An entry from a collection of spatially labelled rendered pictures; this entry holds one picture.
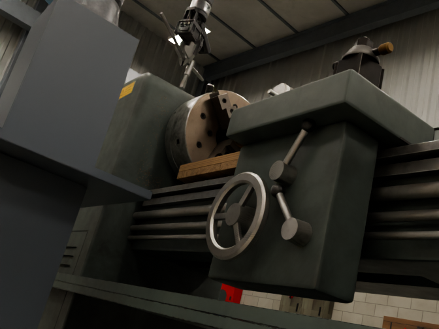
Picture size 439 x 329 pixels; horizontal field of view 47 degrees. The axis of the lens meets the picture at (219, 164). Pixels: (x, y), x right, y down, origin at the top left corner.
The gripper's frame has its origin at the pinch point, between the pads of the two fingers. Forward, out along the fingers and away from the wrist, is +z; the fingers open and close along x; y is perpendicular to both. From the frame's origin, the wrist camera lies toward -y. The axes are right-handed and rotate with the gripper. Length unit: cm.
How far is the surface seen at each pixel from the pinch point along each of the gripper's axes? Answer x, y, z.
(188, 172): 32, 22, 49
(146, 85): 0.7, 15.1, 18.6
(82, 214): -12, 8, 62
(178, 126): 15.7, 11.8, 30.7
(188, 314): 60, 49, 84
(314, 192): 78, 55, 62
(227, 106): 27.6, 7.4, 20.8
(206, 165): 39, 26, 48
